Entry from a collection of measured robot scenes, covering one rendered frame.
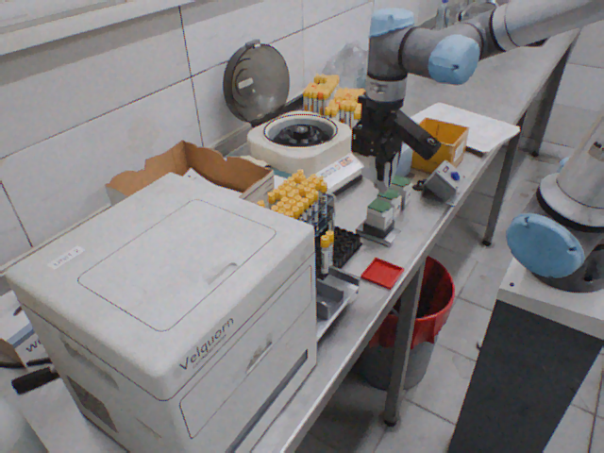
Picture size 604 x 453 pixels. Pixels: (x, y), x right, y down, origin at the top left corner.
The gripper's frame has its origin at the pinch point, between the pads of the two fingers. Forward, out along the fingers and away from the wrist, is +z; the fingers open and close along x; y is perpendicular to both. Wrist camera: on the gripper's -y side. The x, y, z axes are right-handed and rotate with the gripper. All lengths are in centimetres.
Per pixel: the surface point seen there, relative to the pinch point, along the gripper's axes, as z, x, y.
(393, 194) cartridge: 6.0, -7.2, 1.5
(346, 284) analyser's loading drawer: 8.7, 21.8, -3.6
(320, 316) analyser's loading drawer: 8.7, 31.3, -3.9
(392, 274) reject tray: 12.5, 10.5, -7.8
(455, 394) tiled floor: 100, -33, -20
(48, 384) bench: 13, 66, 27
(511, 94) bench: 13, -101, 0
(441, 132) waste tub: 6.2, -44.4, 4.9
